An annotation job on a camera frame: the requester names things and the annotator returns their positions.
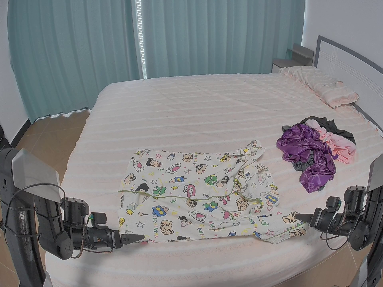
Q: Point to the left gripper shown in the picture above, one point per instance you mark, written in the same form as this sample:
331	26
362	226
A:
103	239

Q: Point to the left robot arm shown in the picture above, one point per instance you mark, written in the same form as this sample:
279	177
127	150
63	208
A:
51	220

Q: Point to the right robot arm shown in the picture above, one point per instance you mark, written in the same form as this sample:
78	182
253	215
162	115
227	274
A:
359	229

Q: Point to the pile of clothes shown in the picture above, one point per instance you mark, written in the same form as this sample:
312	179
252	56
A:
302	148

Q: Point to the pale pink pillow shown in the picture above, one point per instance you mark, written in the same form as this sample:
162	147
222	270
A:
323	84

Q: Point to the bed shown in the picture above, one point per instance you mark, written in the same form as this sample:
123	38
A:
194	109

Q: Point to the white printed pyjama top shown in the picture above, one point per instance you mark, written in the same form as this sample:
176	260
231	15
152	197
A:
179	190

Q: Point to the grey bedside table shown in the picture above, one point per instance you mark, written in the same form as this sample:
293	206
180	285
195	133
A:
290	63

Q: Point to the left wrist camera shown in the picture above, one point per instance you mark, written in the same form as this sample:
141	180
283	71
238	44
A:
98	220

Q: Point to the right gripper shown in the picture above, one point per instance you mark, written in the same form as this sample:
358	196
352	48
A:
327	223

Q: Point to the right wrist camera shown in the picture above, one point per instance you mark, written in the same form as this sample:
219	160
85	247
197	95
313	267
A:
333	204

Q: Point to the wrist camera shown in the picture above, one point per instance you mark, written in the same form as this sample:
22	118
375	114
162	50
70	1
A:
333	204
98	220

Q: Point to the blue-green curtain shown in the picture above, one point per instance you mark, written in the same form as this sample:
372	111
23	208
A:
224	25
74	40

